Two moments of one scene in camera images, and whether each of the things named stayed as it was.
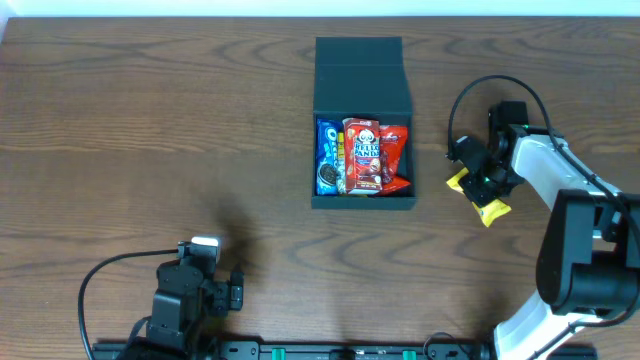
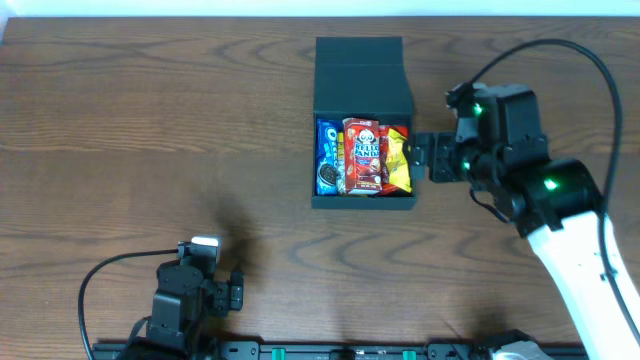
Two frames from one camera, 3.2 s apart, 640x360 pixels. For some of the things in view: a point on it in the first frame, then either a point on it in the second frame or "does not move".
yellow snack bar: [487, 213] to [397, 161]
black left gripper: [223, 295] does not move
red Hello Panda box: [362, 156] does not move
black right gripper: [482, 185] to [435, 156]
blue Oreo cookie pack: [327, 145] does not move
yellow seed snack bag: [341, 163] does not move
